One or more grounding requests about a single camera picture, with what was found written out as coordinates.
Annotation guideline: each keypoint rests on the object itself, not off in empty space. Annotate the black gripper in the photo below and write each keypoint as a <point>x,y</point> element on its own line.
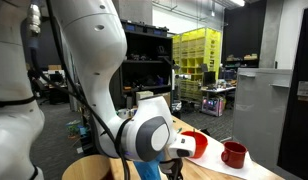
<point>172,169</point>

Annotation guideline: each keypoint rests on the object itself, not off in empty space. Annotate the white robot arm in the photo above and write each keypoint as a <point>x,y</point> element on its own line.
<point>96,39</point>

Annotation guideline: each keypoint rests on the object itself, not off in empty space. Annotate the red plastic bowl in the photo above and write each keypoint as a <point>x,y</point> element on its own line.
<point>201,142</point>

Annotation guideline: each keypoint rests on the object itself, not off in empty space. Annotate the white paper sheet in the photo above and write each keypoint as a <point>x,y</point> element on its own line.
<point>211,159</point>

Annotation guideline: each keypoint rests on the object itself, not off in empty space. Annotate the red ceramic mug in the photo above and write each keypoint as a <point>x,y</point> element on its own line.
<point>234,154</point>

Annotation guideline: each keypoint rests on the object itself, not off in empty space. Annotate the white mug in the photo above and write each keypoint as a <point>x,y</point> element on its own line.
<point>123,113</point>

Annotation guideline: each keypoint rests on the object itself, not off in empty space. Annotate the white storage box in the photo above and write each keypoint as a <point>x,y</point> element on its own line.
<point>143,94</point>

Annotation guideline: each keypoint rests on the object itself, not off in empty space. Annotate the round wooden stool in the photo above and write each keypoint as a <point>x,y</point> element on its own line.
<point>92,167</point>

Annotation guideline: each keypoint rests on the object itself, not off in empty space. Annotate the black shelving unit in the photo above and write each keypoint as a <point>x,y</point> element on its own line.
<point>148,61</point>

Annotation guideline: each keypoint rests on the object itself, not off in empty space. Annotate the grey metal cabinet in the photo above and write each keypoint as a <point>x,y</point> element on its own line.
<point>260,103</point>

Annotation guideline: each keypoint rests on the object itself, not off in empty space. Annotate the yellow storage bin rack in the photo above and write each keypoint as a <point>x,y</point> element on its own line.
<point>190,51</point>

